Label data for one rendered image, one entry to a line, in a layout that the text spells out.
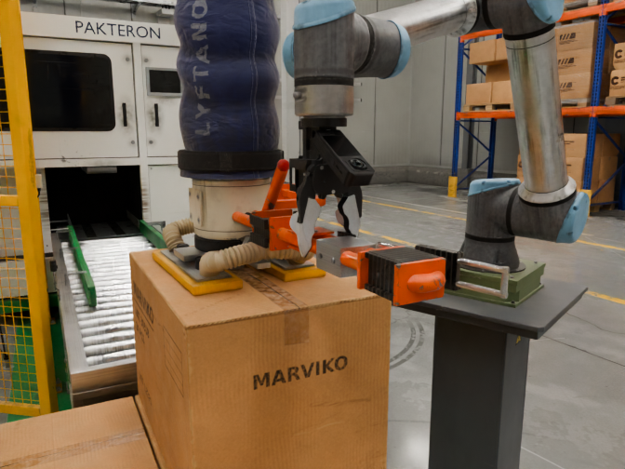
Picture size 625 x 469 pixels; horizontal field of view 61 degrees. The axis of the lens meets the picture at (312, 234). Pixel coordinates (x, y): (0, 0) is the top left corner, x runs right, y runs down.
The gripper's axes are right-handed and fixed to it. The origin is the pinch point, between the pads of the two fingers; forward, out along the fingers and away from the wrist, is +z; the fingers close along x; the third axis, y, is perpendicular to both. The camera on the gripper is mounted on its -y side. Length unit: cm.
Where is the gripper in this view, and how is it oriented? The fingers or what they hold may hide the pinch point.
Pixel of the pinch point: (330, 248)
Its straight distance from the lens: 82.9
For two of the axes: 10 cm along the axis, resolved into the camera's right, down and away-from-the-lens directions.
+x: -8.8, 1.0, -4.6
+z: 0.0, 9.8, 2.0
